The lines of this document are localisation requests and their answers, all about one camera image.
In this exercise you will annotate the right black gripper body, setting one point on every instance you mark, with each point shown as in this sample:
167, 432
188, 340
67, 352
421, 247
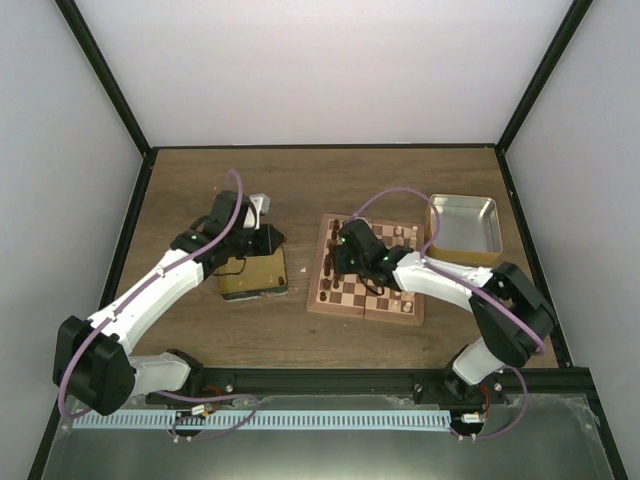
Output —
341, 266

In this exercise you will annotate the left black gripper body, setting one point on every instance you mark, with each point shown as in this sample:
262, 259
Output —
244, 249

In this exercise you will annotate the tall dark chess piece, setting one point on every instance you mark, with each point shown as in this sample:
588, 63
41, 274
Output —
328, 262

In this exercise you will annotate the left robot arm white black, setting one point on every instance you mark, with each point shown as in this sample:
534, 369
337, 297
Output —
93, 359

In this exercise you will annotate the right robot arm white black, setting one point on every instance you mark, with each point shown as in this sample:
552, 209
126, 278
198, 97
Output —
512, 315

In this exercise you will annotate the gold tin with dark pieces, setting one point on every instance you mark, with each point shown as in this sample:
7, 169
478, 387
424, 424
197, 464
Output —
253, 277

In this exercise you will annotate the wooden chess board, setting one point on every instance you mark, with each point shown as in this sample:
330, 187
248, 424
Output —
354, 298

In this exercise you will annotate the row of white chess pieces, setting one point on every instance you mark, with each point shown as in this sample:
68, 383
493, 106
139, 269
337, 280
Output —
404, 302

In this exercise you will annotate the silver tin yellow rim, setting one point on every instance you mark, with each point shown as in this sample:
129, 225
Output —
469, 231

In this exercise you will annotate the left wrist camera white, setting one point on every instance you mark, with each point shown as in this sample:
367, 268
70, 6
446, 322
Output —
258, 207

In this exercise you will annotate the light blue cable duct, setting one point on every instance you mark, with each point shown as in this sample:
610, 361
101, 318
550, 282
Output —
393, 420

